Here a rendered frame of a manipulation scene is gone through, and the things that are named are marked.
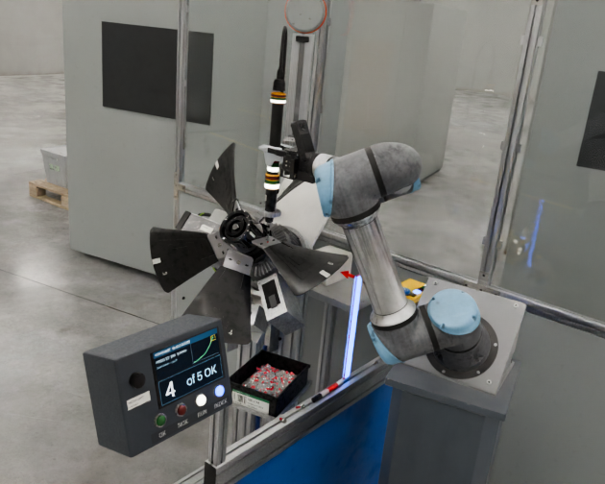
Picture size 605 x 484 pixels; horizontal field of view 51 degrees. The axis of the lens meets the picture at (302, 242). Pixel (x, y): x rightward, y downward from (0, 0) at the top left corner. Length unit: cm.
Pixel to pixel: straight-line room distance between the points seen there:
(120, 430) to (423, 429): 82
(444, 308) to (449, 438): 36
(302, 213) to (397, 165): 93
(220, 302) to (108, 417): 78
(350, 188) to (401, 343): 41
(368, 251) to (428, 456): 61
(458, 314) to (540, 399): 98
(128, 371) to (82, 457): 185
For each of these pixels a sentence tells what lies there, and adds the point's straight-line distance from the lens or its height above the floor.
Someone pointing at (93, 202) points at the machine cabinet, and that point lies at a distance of 489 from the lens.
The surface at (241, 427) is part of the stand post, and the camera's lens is 250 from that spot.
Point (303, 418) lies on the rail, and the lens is 178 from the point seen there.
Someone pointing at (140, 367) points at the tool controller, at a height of 123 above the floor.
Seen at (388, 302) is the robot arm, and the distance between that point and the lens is 152.
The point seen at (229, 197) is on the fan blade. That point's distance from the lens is 216.
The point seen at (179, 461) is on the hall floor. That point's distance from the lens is 299.
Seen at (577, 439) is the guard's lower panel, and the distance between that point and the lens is 251.
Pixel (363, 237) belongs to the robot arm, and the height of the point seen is 140.
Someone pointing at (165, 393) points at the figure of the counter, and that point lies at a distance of 127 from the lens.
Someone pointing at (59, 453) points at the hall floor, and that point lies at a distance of 309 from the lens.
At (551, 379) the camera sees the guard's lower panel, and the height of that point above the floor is 74.
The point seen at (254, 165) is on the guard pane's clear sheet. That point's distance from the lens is 300.
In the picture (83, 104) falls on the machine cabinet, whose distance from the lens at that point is 480.
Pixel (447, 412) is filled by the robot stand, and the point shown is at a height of 95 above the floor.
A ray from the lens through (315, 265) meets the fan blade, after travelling 189.
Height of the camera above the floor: 185
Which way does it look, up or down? 19 degrees down
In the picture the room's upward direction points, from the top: 5 degrees clockwise
